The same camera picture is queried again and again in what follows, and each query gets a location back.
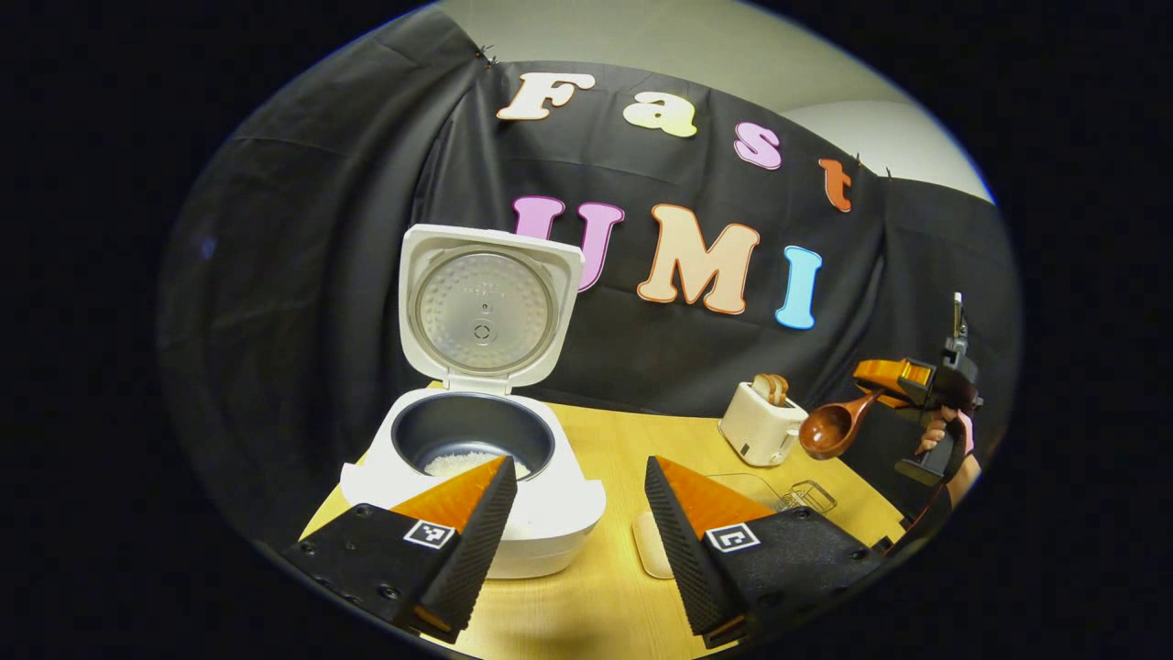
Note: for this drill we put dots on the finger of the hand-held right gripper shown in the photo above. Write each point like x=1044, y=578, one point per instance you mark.
x=884, y=376

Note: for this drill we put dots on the white toaster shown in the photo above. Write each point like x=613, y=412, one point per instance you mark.
x=756, y=431

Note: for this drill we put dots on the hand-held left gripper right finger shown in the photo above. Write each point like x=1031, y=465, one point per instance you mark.
x=687, y=550

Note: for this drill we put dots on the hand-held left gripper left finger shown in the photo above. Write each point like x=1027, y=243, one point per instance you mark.
x=476, y=541

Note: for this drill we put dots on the white rice cooker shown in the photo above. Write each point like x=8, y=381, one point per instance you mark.
x=541, y=513

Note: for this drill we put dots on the toasted bread slice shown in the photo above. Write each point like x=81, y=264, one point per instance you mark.
x=762, y=390
x=780, y=388

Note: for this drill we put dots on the brown wooden spoon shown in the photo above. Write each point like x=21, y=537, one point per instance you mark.
x=829, y=431

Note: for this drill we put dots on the black backdrop cloth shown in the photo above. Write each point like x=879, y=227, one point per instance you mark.
x=293, y=302

